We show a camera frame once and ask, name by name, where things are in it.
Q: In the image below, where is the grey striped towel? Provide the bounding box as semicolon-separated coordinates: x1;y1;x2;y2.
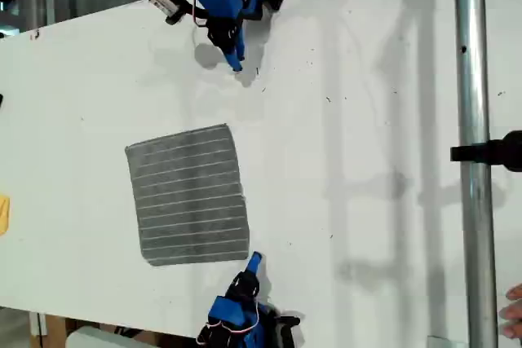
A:
124;122;250;267

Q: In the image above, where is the person's hand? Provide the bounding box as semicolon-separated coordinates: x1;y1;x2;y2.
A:
498;282;522;340

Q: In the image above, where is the wooden table leg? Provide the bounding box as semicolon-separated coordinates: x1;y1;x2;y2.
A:
40;314;69;348

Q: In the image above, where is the yellow object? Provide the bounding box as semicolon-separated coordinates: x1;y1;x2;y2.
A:
0;195;11;237

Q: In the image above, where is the black clamp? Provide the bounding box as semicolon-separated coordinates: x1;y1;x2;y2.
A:
449;130;522;174

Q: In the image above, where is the steel post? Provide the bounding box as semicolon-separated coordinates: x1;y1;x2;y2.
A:
452;0;499;348

